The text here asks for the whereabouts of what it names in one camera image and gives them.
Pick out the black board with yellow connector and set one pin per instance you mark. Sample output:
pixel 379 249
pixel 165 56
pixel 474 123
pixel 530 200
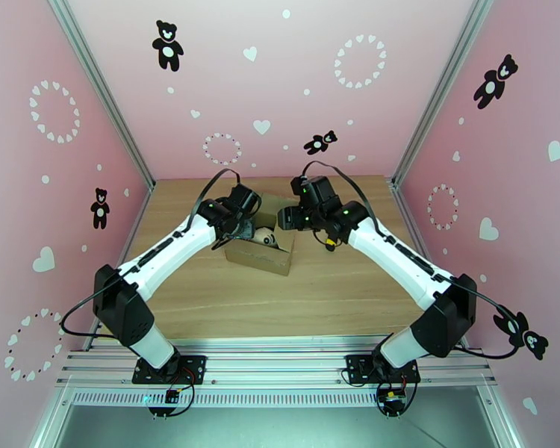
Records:
pixel 392 401

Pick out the aluminium corner post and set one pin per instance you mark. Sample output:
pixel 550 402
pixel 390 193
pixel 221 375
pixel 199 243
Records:
pixel 102 87
pixel 441 87

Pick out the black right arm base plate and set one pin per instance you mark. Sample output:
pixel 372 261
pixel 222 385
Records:
pixel 354 367

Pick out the white black panda plush toy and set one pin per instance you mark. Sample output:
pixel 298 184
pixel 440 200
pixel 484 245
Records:
pixel 263 236

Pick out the aluminium mounting rail frame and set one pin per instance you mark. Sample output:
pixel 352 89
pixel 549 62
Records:
pixel 280 362

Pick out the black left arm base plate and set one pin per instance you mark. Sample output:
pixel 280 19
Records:
pixel 196 367

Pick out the small black circuit board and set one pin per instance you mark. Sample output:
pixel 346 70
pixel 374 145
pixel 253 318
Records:
pixel 171 396

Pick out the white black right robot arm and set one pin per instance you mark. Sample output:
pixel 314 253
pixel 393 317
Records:
pixel 392 260

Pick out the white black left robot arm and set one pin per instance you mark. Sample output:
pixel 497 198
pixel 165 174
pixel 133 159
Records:
pixel 168 255

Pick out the brown cardboard express box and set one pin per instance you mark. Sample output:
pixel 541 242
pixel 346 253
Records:
pixel 261 262

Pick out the perforated metal vent strip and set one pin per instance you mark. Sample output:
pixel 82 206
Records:
pixel 270 399

